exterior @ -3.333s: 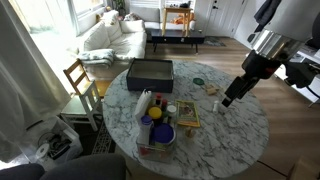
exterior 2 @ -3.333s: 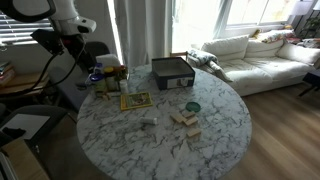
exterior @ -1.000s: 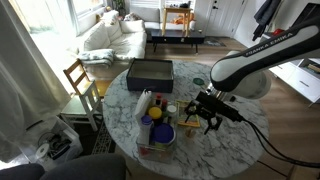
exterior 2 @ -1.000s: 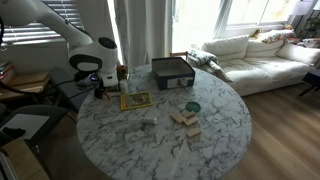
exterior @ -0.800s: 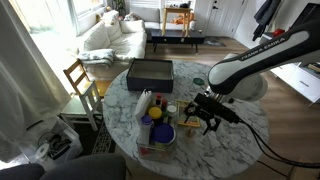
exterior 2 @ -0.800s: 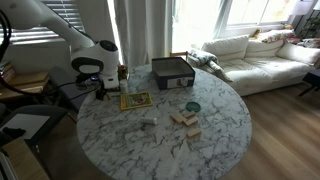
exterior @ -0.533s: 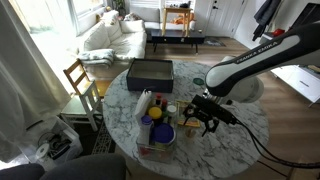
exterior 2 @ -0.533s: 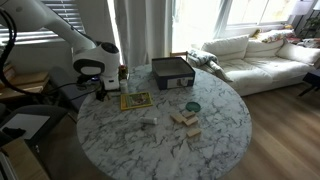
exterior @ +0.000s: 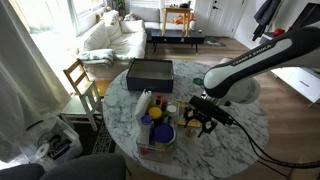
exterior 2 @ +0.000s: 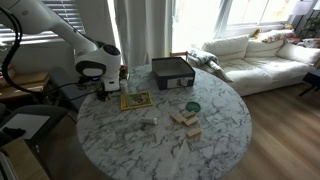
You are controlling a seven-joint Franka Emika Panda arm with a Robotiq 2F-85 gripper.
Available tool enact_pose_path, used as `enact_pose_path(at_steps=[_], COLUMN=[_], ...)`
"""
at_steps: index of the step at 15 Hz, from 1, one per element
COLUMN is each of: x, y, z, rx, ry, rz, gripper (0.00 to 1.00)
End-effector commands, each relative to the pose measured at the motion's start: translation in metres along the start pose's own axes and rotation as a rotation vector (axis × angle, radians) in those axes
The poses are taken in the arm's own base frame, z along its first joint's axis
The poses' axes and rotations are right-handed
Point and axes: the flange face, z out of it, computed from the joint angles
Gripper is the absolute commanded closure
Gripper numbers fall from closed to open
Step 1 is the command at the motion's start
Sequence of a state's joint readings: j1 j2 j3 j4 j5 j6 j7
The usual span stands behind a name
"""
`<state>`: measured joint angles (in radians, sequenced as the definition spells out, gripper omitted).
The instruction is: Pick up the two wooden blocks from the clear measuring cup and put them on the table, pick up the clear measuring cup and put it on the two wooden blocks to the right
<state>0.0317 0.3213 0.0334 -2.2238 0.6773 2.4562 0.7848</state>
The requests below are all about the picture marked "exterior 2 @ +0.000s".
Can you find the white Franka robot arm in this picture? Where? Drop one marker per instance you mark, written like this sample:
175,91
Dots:
83,56

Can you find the white sofa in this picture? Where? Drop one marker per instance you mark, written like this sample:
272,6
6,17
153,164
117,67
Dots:
266,65

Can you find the white lamp shade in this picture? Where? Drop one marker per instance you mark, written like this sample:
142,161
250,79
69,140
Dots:
301,7

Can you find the white-capped small bottle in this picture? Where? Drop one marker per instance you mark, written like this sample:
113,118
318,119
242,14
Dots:
124,86

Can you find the red-capped sauce bottle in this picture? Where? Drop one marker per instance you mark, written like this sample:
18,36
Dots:
123,71

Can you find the white window blinds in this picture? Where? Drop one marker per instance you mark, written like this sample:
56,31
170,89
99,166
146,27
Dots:
66,13

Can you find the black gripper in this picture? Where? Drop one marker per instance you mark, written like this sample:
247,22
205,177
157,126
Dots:
103,95

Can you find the wooden desk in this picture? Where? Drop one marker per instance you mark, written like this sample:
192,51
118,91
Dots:
26,83

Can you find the dark blue open box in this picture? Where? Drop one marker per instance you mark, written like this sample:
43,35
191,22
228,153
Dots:
173,71

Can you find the green house plant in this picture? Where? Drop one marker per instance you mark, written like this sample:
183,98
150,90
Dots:
311,26

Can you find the white curtain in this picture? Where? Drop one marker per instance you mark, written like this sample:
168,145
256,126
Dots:
143,30

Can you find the wooden block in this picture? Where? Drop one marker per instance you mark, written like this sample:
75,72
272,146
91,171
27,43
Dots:
193,132
177,117
188,113
191,121

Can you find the grey office chair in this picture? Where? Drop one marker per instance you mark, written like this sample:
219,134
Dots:
31,128

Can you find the green round lid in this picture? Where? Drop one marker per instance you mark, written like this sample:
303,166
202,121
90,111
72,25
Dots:
193,106

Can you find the small white tube bottle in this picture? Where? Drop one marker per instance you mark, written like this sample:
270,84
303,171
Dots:
149,120

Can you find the dark padded chair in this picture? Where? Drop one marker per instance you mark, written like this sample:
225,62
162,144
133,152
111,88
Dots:
65,90

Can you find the white notepad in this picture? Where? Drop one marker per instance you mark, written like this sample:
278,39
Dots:
25,125

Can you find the grey white throw blanket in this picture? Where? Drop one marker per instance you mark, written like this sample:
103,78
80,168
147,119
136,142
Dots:
201,56

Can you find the patterned cushion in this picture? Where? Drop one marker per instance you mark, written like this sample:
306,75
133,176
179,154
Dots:
276,35

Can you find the wooden chair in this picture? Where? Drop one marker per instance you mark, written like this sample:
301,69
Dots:
178,54

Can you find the black coffee table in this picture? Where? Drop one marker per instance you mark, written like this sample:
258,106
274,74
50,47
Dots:
311,81

